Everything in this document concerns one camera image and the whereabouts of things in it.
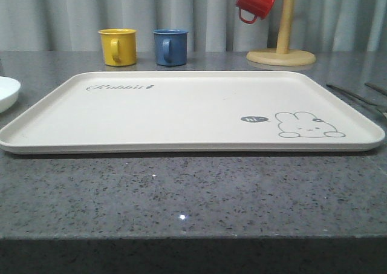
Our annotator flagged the grey pleated curtain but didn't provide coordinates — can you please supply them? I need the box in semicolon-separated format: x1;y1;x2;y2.
1;0;386;52

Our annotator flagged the white round plate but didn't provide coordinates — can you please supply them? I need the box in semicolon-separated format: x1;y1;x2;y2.
0;76;21;113

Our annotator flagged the blue enamel mug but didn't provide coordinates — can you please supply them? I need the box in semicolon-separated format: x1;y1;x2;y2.
153;29;188;67

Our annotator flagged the silver metal fork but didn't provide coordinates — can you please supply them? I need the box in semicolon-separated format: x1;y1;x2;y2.
327;83;386;117

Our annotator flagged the cream rabbit serving tray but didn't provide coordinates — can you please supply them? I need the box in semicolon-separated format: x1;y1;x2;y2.
1;71;385;154

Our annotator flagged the yellow enamel mug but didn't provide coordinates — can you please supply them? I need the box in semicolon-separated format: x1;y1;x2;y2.
98;28;137;67

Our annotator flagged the wooden mug tree stand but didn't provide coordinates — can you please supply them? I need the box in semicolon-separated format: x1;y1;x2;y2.
246;0;316;67

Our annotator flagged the silver metal spoon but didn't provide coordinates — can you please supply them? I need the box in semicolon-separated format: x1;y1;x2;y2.
365;82;387;96

